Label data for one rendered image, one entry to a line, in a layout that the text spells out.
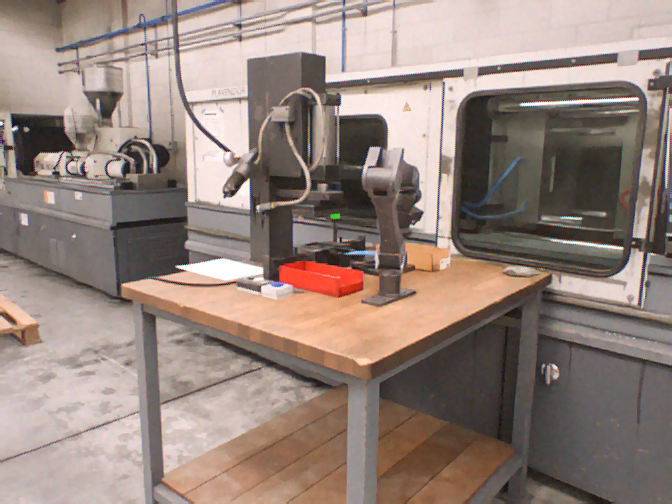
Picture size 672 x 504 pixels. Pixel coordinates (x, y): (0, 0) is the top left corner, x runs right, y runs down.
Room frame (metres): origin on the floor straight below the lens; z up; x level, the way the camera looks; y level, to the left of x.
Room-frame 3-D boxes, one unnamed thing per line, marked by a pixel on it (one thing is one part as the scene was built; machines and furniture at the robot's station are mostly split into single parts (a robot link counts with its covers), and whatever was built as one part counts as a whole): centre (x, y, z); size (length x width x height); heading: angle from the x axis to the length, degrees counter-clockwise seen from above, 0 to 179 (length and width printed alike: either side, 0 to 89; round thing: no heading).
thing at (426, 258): (2.02, -0.29, 0.93); 0.25 x 0.13 x 0.08; 50
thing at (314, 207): (1.95, 0.11, 1.22); 0.26 x 0.18 x 0.30; 50
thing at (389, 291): (1.54, -0.16, 0.94); 0.20 x 0.07 x 0.08; 140
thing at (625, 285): (1.96, -0.72, 1.21); 0.86 x 0.10 x 0.79; 47
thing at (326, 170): (1.92, 0.05, 1.37); 0.11 x 0.09 x 0.30; 140
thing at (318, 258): (1.92, 0.05, 0.94); 0.20 x 0.10 x 0.07; 140
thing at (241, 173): (2.00, 0.34, 1.25); 0.19 x 0.07 x 0.19; 140
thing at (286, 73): (2.00, 0.15, 1.44); 0.17 x 0.13 x 0.42; 50
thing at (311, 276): (1.66, 0.05, 0.93); 0.25 x 0.12 x 0.06; 50
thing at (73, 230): (6.61, 3.51, 0.49); 5.51 x 1.02 x 0.97; 47
